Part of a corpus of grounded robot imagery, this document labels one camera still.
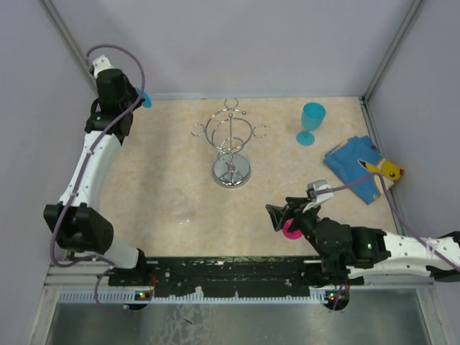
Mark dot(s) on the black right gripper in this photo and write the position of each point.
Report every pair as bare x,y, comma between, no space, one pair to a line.
298,204

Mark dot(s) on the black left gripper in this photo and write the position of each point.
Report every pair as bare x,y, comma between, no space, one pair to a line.
130,88

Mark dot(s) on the pink wine glass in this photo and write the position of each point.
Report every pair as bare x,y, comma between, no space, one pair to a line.
292,235

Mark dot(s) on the blue wine glass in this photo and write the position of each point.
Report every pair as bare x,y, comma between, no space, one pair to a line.
146,101
312,117

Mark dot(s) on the clear wine glass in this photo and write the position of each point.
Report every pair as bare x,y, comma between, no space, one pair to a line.
180,207

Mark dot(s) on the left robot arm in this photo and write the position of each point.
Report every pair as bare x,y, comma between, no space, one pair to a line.
75,221

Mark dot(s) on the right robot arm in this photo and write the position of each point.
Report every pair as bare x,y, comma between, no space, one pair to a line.
382,253

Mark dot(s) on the chrome wine glass rack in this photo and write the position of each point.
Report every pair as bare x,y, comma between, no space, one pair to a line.
228,131

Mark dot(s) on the blue Pikachu cloth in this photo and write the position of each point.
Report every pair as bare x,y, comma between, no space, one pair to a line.
357,157

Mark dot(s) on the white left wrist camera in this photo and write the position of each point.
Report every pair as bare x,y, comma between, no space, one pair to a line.
101,64

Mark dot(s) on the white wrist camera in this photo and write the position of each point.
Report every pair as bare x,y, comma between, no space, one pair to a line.
101,64
318,192

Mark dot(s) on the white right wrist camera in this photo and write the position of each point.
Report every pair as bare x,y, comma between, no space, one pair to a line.
318,192

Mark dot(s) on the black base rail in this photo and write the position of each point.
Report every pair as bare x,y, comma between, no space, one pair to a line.
225,277

